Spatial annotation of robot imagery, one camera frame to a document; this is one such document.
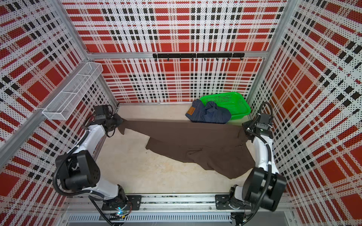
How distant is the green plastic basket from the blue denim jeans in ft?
0.08

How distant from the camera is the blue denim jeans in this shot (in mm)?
985

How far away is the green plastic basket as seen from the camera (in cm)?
114
